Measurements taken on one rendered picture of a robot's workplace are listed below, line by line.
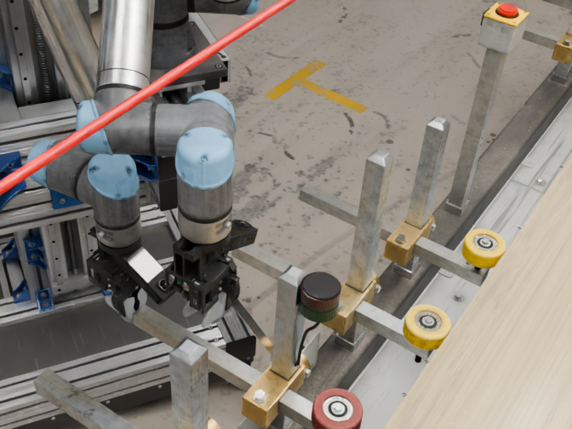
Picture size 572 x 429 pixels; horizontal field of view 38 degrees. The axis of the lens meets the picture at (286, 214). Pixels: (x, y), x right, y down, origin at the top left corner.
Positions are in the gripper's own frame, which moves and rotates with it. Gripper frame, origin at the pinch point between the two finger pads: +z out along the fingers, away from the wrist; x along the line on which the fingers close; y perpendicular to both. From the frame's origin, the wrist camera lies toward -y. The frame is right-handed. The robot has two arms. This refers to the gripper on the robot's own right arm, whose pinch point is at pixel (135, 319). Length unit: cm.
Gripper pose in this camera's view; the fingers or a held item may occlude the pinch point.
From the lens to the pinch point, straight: 154.3
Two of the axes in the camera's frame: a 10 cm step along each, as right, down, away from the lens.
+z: -0.6, 7.5, 6.6
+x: -5.6, 5.3, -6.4
